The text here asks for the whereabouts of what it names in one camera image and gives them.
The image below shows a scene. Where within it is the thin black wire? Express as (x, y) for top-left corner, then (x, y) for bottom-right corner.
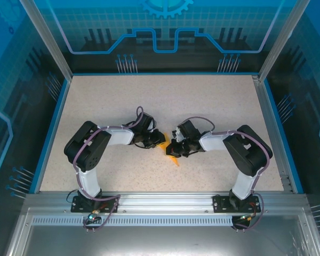
(66, 189), (79, 205)

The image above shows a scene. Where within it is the yellow paper sheet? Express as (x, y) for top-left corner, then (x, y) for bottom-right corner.
(158, 131), (181, 167)

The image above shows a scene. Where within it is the steel bench tray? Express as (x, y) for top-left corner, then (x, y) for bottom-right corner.
(4, 207), (320, 256)

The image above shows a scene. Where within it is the aluminium mounting rail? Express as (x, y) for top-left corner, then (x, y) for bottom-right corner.
(23, 191), (311, 214)

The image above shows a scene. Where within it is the aluminium side rail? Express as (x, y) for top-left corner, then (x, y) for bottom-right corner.
(252, 74), (294, 193)

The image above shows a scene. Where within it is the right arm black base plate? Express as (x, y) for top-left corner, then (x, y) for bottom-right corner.
(212, 194), (260, 214)

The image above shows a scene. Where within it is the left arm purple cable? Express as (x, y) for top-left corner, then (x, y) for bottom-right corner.
(73, 106), (145, 231)

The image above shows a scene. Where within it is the slotted cable duct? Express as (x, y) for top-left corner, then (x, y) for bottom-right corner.
(31, 215), (235, 227)

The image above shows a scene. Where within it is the cable connector with light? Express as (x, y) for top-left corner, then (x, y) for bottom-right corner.
(238, 212), (258, 222)
(86, 209), (102, 223)

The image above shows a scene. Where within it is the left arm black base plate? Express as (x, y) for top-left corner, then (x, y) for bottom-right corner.
(71, 195), (121, 214)

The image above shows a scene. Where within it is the blue table edge strip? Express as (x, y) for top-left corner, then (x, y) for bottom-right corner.
(263, 79), (304, 194)
(29, 79), (71, 194)

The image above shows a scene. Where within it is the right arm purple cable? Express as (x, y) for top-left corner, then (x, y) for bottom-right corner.
(175, 116), (274, 231)

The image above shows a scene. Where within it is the aluminium frame post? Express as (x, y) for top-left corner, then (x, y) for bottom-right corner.
(258, 0), (311, 82)
(18, 0), (73, 81)

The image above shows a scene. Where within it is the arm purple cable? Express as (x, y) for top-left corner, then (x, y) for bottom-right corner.
(175, 116), (274, 231)
(73, 106), (145, 231)

